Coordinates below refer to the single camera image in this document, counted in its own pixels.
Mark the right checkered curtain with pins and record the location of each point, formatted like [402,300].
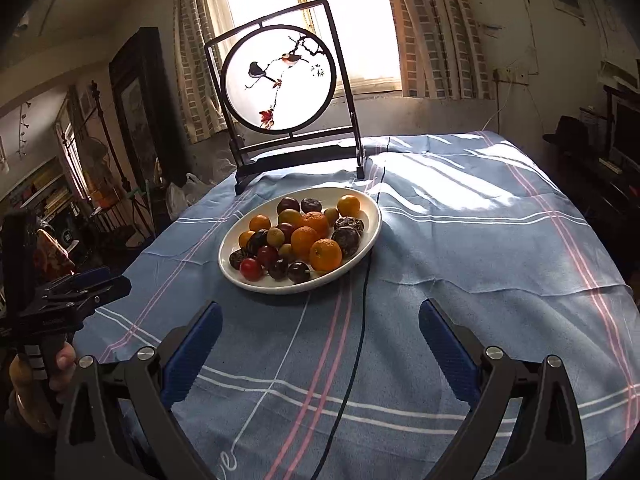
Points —
[440,54]

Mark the white oval plate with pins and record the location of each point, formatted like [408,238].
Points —
[318,206]

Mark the green yellow round fruit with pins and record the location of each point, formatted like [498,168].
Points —
[290,216]

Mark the red cherry tomato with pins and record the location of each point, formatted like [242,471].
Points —
[251,269]

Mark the round bird painting screen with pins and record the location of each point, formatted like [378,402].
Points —
[285,95]

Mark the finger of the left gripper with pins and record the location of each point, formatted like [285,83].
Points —
[84,302]
[93,276]

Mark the small orange mandarin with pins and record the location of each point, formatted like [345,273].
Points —
[349,206]

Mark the dark wrinkled passion fruit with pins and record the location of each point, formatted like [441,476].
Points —
[352,222]

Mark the large dark red plum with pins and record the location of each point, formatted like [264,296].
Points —
[288,203]

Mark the person left hand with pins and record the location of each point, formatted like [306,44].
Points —
[65,364]

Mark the left checkered curtain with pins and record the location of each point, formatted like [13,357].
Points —
[199,107]

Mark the plastic bags pile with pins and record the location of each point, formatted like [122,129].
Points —
[178,200]

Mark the large orange mandarin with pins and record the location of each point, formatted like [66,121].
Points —
[325,255]

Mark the checkered curtain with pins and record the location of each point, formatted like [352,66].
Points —
[440,54]
[199,107]

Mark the dark framed wall painting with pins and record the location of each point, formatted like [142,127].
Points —
[147,120]

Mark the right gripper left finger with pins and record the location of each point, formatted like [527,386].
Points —
[117,421]

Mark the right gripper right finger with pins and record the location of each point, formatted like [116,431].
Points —
[546,441]

